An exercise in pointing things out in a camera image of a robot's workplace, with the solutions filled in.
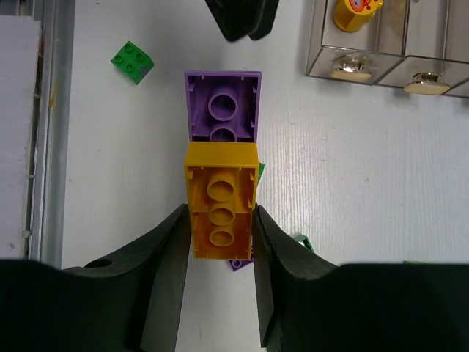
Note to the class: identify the green lego bottom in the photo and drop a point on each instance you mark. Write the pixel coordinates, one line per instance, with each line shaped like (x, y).
(134, 63)

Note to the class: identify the clear container middle row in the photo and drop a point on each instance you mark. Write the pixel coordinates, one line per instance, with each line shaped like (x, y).
(434, 42)

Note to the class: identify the aluminium table rail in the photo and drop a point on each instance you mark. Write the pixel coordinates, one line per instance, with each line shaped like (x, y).
(50, 128)

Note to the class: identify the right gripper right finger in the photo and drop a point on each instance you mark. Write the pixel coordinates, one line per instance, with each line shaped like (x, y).
(282, 268)

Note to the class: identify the clear container front row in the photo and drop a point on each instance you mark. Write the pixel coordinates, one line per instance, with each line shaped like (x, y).
(362, 57)

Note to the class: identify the yellow rounded lego piece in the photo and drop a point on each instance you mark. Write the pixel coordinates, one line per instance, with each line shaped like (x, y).
(351, 15)

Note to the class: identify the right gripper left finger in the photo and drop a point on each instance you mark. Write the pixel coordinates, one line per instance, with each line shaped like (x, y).
(131, 299)

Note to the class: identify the purple long lego brick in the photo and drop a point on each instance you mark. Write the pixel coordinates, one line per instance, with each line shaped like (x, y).
(236, 265)

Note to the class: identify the green lego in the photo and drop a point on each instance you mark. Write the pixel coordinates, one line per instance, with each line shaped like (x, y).
(305, 242)
(134, 63)
(260, 169)

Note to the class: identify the clear container row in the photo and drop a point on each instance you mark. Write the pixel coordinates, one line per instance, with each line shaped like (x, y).
(362, 57)
(434, 42)

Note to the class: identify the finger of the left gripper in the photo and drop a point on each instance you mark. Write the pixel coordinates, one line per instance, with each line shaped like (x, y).
(238, 19)
(264, 19)

